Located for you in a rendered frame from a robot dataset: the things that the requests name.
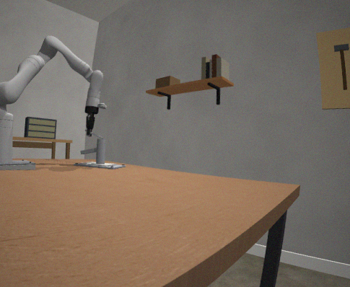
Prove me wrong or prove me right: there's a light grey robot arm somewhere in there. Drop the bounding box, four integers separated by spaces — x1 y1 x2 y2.
0 36 107 163

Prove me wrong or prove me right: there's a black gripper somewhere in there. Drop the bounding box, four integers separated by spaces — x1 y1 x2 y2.
85 106 99 136

